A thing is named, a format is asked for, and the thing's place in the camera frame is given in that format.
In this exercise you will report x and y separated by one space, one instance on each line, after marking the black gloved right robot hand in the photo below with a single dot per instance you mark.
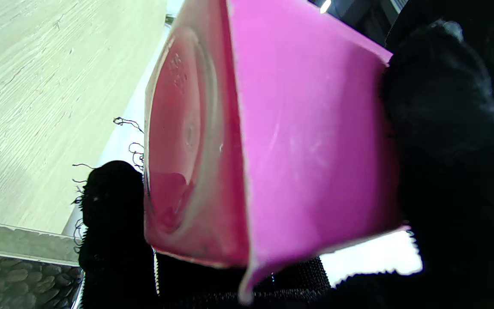
457 193

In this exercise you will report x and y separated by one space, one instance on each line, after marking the pink square coffee jar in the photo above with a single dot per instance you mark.
315 150

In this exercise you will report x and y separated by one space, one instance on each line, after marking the glass jar of coffee beans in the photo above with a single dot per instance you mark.
15 279

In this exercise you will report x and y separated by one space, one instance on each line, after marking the white sheer curtain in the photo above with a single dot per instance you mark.
367 257

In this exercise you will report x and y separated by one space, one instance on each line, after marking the ceiling light strip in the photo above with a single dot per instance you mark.
325 6

